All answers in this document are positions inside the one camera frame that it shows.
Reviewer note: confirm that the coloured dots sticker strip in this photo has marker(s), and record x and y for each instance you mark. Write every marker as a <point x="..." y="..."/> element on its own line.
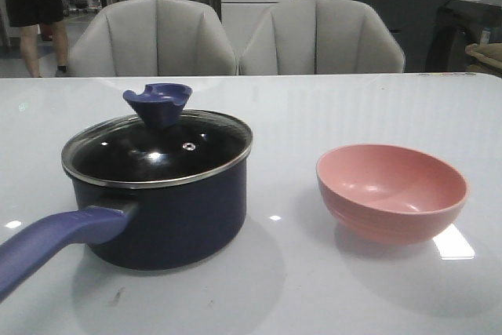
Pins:
<point x="444" y="74"/>

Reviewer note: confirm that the red bin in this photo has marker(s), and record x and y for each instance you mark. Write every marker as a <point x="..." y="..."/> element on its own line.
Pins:
<point x="46" y="32"/>

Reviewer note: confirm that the pink plastic bowl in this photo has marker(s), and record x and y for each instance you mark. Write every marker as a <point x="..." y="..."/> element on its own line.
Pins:
<point x="390" y="194"/>

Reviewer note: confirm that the beige cushion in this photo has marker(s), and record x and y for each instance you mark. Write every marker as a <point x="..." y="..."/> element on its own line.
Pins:
<point x="485" y="58"/>

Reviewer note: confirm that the right grey upholstered chair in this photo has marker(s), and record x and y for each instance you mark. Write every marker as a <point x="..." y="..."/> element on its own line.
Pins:
<point x="321" y="37"/>

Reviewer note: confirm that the dark blue saucepan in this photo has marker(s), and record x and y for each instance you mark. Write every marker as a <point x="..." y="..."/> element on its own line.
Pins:
<point x="141" y="229"/>

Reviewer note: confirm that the glass lid with blue knob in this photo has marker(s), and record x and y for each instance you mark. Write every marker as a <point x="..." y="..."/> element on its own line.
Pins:
<point x="162" y="144"/>

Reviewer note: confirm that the grey upholstered chair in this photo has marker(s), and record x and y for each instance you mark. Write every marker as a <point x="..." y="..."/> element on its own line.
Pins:
<point x="153" y="38"/>
<point x="321" y="37"/>

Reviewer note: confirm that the left grey upholstered chair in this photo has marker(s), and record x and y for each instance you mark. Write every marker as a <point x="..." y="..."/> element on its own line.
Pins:
<point x="153" y="38"/>

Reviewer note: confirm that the person in black clothes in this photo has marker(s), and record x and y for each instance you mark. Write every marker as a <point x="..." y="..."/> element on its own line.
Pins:
<point x="26" y="15"/>

